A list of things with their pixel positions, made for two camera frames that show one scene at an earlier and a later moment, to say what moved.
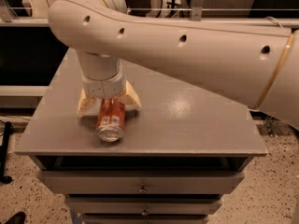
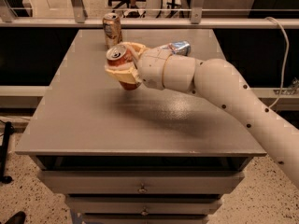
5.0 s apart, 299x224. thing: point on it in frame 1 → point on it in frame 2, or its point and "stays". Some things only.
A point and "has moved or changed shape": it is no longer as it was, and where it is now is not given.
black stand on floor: [5, 154] stays
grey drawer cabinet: [178, 155] stays
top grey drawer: [138, 182] stays
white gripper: [102, 87] → [151, 66]
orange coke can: [111, 117] has moved or changed shape
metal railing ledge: [269, 21] stays
